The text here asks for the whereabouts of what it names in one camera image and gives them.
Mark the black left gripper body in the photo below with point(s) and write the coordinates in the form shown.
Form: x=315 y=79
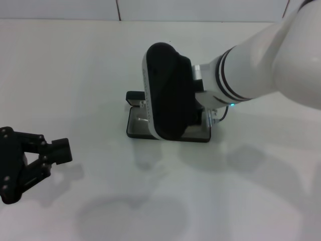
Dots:
x=11 y=165

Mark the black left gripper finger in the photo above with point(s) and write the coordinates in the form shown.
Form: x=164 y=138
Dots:
x=60 y=145
x=62 y=157

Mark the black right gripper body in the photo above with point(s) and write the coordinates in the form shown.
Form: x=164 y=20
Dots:
x=197 y=116

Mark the black glasses case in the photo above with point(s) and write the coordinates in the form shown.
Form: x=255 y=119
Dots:
x=136 y=130

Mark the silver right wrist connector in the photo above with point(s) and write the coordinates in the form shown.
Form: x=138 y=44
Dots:
x=210 y=119

